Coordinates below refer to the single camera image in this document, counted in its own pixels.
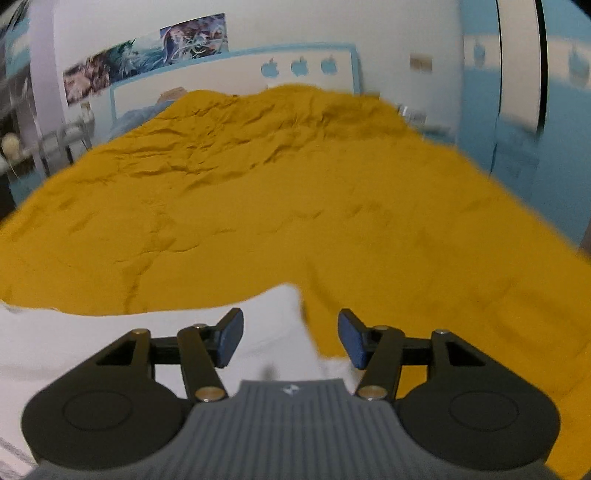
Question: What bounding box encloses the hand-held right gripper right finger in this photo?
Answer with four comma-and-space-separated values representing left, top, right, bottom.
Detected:
337, 308, 503, 401

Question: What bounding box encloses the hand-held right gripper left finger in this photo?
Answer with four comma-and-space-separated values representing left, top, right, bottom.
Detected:
81, 308, 245, 402

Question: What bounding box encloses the white sweatshirt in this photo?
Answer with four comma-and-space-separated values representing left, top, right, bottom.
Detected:
0, 282, 366, 480

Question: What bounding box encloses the mustard yellow blanket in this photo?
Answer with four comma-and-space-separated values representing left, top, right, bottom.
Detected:
0, 83, 591, 480

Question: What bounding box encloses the blue pillow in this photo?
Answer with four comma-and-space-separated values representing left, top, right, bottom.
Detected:
113, 98, 186, 139

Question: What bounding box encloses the white blue-trimmed headboard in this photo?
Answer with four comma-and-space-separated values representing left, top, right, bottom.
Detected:
109, 42, 362, 140

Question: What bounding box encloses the blue and white wardrobe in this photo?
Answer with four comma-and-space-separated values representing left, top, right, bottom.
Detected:
457, 0, 591, 252

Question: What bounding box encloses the wardrobe mirror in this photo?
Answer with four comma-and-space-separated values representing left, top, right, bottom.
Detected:
496, 0, 549, 136

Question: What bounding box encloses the anime wall poster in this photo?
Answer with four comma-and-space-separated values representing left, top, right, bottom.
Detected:
63, 39, 163, 108
159, 12, 230, 64

